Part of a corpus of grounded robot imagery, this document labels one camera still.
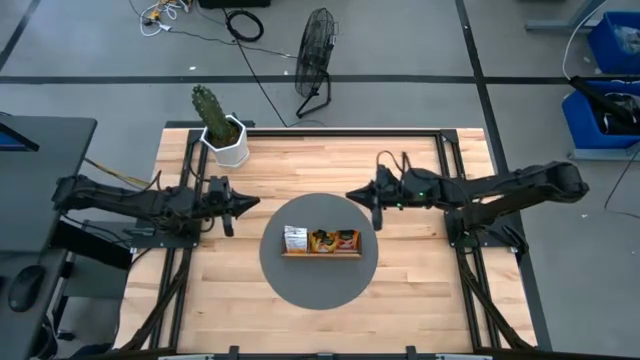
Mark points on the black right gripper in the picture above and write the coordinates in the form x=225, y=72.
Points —
x=386, y=192

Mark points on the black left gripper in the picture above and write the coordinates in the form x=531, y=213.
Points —
x=220, y=197

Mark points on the red tea packet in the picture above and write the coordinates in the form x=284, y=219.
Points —
x=348, y=241

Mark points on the yellow tea packet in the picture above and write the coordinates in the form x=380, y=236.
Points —
x=324, y=242

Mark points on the white tea packet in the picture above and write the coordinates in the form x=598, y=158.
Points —
x=295, y=240

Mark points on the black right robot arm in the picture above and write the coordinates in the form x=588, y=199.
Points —
x=500, y=187

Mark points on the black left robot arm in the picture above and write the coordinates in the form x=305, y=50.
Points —
x=125, y=200

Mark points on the wooden compartment tray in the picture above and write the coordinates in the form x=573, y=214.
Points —
x=320, y=255

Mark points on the green cactus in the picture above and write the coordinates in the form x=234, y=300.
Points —
x=210, y=112

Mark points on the round grey woven placemat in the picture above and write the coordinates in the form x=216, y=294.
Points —
x=320, y=285

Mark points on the black floor fan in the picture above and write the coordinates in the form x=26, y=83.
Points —
x=315, y=50

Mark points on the black desk beam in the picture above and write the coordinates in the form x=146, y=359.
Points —
x=90, y=247

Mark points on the black cabinet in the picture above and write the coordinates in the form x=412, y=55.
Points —
x=235, y=3

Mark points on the black desk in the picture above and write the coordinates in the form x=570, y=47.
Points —
x=30, y=225

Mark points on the black caster wheel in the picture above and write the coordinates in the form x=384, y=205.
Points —
x=65, y=336

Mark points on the blue storage bin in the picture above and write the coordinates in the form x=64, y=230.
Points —
x=605, y=50
x=580, y=125

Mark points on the black computer mouse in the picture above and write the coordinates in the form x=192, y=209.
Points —
x=27, y=287

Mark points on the monitor with blue screen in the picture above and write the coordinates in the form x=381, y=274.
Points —
x=12, y=142

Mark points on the grey dolly plate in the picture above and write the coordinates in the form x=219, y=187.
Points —
x=600, y=154

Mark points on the black pole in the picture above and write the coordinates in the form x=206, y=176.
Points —
x=600, y=102

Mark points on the grey metal table leg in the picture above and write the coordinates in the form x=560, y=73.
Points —
x=560, y=25

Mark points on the black aluminium table frame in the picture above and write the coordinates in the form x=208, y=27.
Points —
x=320, y=134

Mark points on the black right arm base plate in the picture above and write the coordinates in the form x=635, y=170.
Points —
x=452, y=230

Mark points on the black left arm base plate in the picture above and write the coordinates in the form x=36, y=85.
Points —
x=150, y=241

